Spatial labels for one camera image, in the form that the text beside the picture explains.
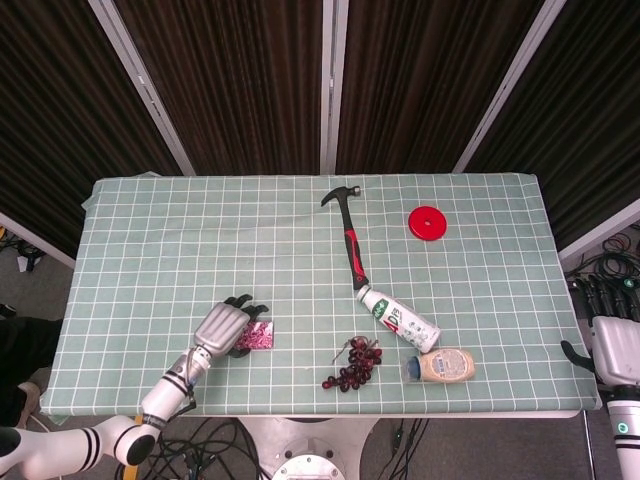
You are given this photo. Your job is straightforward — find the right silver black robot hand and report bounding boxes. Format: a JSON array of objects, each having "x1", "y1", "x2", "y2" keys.
[{"x1": 559, "y1": 273, "x2": 640, "y2": 389}]

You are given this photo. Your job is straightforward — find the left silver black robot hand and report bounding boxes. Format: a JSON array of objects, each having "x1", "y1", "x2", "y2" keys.
[{"x1": 193, "y1": 295, "x2": 272, "y2": 360}]

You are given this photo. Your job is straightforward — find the pink patterned box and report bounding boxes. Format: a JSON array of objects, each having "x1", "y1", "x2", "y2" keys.
[{"x1": 235, "y1": 321, "x2": 277, "y2": 352}]

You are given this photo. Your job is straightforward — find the green checked tablecloth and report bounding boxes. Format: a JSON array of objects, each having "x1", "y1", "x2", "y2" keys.
[{"x1": 38, "y1": 172, "x2": 604, "y2": 419}]

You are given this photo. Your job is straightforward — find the dark red grape bunch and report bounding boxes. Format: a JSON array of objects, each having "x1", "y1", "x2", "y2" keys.
[{"x1": 321, "y1": 336, "x2": 384, "y2": 394}]

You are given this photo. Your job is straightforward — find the black red claw hammer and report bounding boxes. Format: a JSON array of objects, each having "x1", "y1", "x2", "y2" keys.
[{"x1": 320, "y1": 185, "x2": 371, "y2": 293}]

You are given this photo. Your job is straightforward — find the mayonnaise squeeze bottle blue cap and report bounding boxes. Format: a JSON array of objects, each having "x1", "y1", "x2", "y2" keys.
[{"x1": 402, "y1": 347, "x2": 476, "y2": 385}]

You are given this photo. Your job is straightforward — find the white AD drink bottle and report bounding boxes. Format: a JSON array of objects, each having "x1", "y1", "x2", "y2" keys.
[{"x1": 355, "y1": 285, "x2": 442, "y2": 354}]

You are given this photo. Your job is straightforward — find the black trouser leg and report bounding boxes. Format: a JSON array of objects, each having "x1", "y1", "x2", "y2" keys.
[{"x1": 0, "y1": 314, "x2": 64, "y2": 429}]

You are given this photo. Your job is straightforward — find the beige shoe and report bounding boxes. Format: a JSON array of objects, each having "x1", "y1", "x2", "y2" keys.
[{"x1": 17, "y1": 381, "x2": 45, "y2": 427}]

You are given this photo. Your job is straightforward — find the dark ribbed partition panel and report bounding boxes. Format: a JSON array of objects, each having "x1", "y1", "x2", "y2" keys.
[
  {"x1": 113, "y1": 0, "x2": 327, "y2": 177},
  {"x1": 468, "y1": 0, "x2": 640, "y2": 252},
  {"x1": 334, "y1": 0, "x2": 547, "y2": 176},
  {"x1": 0, "y1": 0, "x2": 184, "y2": 262}
]

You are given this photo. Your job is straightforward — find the red round disc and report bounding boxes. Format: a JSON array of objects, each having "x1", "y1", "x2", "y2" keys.
[{"x1": 407, "y1": 205, "x2": 450, "y2": 244}]

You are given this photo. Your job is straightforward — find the black floor cable tangle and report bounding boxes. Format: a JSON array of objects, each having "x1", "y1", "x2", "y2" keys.
[
  {"x1": 563, "y1": 228, "x2": 640, "y2": 289},
  {"x1": 147, "y1": 417, "x2": 274, "y2": 480},
  {"x1": 372, "y1": 417, "x2": 437, "y2": 480}
]

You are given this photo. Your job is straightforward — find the white frame rail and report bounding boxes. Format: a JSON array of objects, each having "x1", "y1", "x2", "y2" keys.
[
  {"x1": 556, "y1": 198, "x2": 640, "y2": 267},
  {"x1": 0, "y1": 211, "x2": 77, "y2": 270}
]

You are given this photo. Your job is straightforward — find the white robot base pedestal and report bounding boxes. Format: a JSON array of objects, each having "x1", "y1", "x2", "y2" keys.
[{"x1": 233, "y1": 417, "x2": 382, "y2": 480}]

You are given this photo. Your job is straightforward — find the white frame post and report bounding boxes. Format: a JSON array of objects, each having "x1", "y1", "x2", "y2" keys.
[
  {"x1": 88, "y1": 0, "x2": 198, "y2": 177},
  {"x1": 451, "y1": 0, "x2": 584, "y2": 174},
  {"x1": 319, "y1": 0, "x2": 350, "y2": 176}
]

